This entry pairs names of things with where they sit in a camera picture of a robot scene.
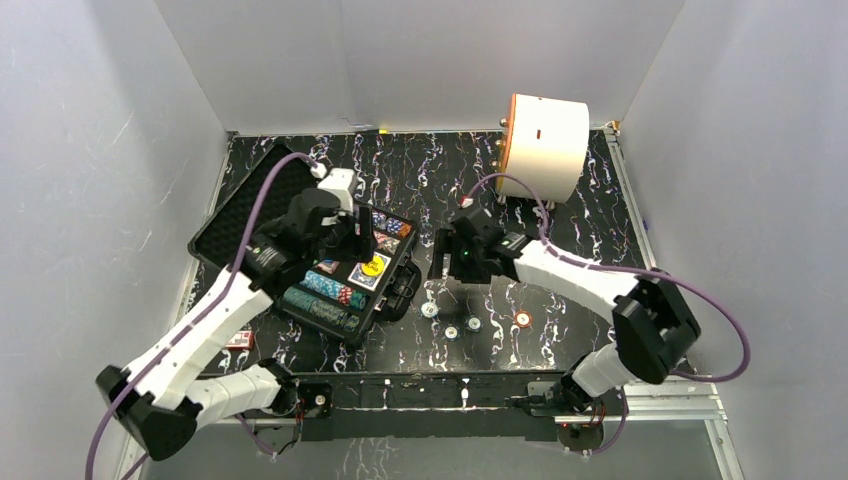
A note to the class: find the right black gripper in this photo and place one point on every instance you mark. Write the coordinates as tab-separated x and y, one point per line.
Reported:
448	242

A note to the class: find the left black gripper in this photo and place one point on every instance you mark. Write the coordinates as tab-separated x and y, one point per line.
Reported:
346	234

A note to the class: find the yellow round button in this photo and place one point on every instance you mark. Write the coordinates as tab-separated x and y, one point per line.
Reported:
374	267

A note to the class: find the light blue chip ten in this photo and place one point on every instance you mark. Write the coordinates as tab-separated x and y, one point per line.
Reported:
429	309

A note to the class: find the small white chip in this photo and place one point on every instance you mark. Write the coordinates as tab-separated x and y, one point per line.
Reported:
451	333

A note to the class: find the blue playing card deck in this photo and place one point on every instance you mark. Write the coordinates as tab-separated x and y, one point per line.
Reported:
357	278

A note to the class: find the red playing card deck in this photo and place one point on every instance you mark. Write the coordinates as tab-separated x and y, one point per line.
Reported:
328	266

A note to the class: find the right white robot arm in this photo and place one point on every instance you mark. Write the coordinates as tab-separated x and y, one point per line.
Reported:
654	325

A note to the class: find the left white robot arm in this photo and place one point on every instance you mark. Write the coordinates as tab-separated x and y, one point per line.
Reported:
160	399

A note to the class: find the green orange chip row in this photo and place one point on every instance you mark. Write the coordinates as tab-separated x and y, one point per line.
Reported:
386	243

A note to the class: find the purple blue chip row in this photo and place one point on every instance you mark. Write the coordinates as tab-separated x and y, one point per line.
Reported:
391	225

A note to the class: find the black poker chip case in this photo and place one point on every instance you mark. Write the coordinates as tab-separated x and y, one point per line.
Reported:
273	269

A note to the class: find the light blue chip row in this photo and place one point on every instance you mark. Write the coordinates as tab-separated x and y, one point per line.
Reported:
335	290

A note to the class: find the teal green chip row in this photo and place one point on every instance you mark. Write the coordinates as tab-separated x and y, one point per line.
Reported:
321	313

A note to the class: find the red orange chip five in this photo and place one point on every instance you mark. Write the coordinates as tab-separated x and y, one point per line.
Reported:
523	319

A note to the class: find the white orange cylindrical device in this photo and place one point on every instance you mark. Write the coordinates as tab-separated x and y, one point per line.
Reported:
543	149

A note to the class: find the small red white box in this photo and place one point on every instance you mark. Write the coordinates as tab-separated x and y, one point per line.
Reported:
242	340

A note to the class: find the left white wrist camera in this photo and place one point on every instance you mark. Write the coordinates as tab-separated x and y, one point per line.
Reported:
341	182

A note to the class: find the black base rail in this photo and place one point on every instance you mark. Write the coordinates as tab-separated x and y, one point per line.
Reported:
523	404

